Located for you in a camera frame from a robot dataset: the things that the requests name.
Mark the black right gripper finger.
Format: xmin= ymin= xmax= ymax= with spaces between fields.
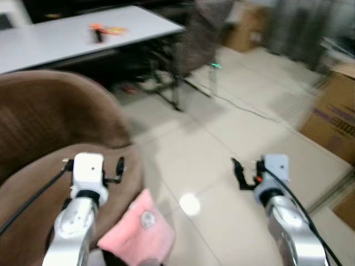
xmin=231 ymin=158 xmax=249 ymax=191

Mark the pink pillow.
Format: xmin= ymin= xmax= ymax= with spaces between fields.
xmin=97 ymin=188 xmax=176 ymax=266

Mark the brown fabric sofa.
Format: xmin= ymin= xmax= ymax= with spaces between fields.
xmin=0 ymin=69 xmax=146 ymax=266

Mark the printed cardboard box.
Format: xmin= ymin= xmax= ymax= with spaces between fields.
xmin=299 ymin=63 xmax=355 ymax=165

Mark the orange packet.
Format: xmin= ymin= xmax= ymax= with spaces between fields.
xmin=89 ymin=23 xmax=129 ymax=37

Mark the white folding table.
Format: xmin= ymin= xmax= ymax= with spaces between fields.
xmin=0 ymin=6 xmax=212 ymax=111

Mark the plain cardboard box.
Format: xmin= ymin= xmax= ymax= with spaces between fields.
xmin=224 ymin=4 xmax=268 ymax=54

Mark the brown patterned chair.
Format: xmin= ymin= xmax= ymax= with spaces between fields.
xmin=171 ymin=0 xmax=236 ymax=79

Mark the grey curtain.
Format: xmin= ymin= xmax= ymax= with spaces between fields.
xmin=265 ymin=0 xmax=334 ymax=73

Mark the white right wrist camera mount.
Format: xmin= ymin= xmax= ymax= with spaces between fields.
xmin=261 ymin=154 xmax=291 ymax=187

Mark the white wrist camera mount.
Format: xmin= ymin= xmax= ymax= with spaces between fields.
xmin=261 ymin=154 xmax=291 ymax=187
xmin=70 ymin=153 xmax=107 ymax=193

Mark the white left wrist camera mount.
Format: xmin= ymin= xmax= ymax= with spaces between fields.
xmin=70 ymin=153 xmax=107 ymax=193

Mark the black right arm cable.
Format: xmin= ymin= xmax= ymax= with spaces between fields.
xmin=264 ymin=166 xmax=343 ymax=266

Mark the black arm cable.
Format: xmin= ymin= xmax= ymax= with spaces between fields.
xmin=0 ymin=165 xmax=74 ymax=236
xmin=264 ymin=166 xmax=343 ymax=266

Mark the black floor cable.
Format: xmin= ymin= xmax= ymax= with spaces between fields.
xmin=183 ymin=78 xmax=303 ymax=132

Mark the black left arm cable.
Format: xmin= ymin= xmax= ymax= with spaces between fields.
xmin=0 ymin=165 xmax=74 ymax=236

